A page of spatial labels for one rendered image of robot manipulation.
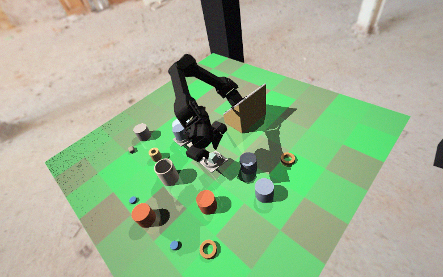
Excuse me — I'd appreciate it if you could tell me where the small blue cylinder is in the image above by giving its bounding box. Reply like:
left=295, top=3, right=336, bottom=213
left=129, top=196, right=137, bottom=204
left=170, top=241, right=179, bottom=250

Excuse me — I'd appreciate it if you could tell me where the brown cylinder with orange top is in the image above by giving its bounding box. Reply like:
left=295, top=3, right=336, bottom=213
left=196, top=190, right=217, bottom=215
left=132, top=203, right=156, bottom=228

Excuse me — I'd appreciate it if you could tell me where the tan hollow cylinder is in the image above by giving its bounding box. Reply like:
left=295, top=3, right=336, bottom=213
left=149, top=148, right=162, bottom=162

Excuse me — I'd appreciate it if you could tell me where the white round dish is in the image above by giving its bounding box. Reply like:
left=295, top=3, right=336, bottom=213
left=172, top=119, right=180, bottom=127

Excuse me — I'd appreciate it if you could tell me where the white cylinder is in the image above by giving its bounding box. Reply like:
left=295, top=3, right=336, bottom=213
left=133, top=123, right=151, bottom=141

